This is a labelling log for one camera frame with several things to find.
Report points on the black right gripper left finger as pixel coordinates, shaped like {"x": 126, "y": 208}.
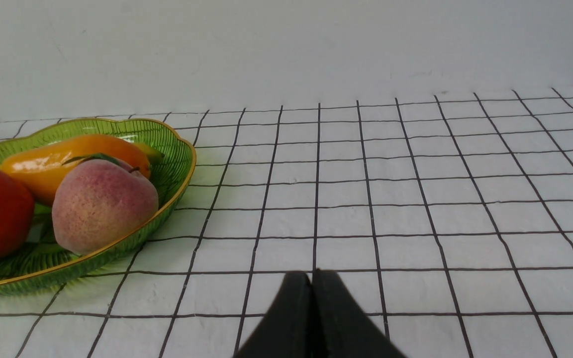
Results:
{"x": 283, "y": 331}

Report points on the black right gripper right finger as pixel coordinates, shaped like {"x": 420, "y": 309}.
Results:
{"x": 340, "y": 328}

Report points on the green glass fruit plate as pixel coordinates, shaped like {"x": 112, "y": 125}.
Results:
{"x": 43, "y": 264}

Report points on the white black grid tablecloth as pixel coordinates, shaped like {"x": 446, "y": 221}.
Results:
{"x": 449, "y": 218}

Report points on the pink peach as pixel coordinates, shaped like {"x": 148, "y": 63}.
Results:
{"x": 101, "y": 200}

